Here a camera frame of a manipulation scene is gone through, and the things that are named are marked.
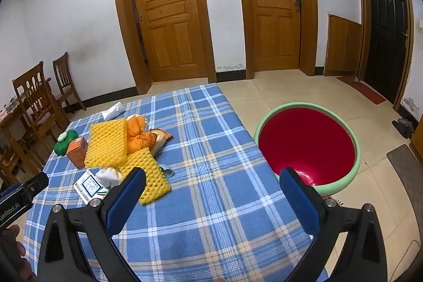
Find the wooden panel door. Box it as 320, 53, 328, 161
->
246, 0, 301, 73
130, 0, 207, 82

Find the orange clear snack bag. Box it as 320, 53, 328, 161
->
145, 128, 174, 157

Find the yellow foam fruit net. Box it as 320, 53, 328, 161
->
84, 118, 129, 168
119, 147, 171, 205

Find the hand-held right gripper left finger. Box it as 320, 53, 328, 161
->
37, 166, 148, 282

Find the wooden floor cabinet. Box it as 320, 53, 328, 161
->
410, 123, 423, 167

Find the person's left hand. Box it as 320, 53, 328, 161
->
0, 224, 37, 282

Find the dark slipper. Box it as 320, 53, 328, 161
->
398, 118, 416, 135
392, 119, 408, 138

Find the green lobed plastic container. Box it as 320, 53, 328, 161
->
54, 129, 79, 156

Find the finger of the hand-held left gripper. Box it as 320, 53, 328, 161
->
18, 171, 49, 201

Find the orange cardboard box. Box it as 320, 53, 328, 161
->
66, 136, 89, 169

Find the wooden wall cabinet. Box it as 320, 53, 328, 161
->
324, 14, 363, 77

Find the wooden chair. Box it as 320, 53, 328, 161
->
12, 61, 70, 150
53, 52, 87, 114

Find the black entrance door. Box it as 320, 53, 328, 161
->
365, 0, 408, 104

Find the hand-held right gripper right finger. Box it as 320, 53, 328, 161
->
278, 166, 388, 282

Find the white sock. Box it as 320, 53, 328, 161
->
95, 166, 124, 188

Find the grey floor mat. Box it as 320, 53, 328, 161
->
387, 144, 423, 203

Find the blue plaid blanket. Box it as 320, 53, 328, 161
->
25, 83, 331, 282

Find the orange cloth bundle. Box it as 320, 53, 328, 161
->
126, 114, 156, 154

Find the red basin with green rim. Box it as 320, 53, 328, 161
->
254, 101, 361, 197

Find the red doormat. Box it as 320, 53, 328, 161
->
336, 75, 387, 105

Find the wooden table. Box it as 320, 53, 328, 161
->
0, 97, 43, 190

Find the white printed card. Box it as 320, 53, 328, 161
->
73, 169, 109, 202

